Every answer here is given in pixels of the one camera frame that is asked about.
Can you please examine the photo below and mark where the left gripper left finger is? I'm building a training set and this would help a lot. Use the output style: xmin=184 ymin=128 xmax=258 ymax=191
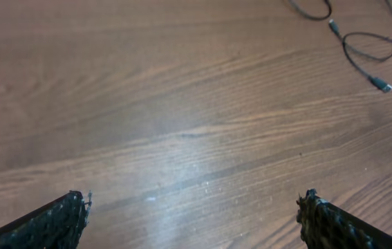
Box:
xmin=0 ymin=190 xmax=92 ymax=249

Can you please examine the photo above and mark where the black USB cable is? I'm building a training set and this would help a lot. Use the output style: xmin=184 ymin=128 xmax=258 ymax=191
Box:
xmin=287 ymin=0 xmax=392 ymax=30
xmin=328 ymin=19 xmax=392 ymax=93

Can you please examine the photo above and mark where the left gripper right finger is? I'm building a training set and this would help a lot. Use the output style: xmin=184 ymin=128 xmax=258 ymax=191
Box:
xmin=296 ymin=189 xmax=392 ymax=249

